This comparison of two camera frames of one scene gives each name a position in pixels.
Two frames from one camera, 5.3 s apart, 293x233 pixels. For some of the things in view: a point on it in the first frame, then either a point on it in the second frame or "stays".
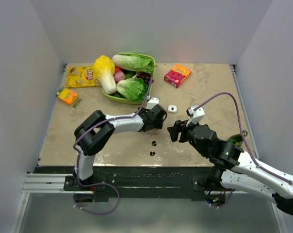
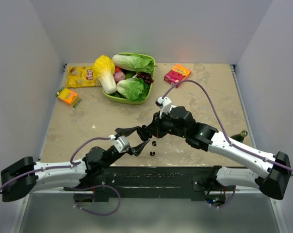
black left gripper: [158, 124] → [126, 132]
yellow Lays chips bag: [82, 76] stays
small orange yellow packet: [68, 96] stays
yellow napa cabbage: [104, 67] stays
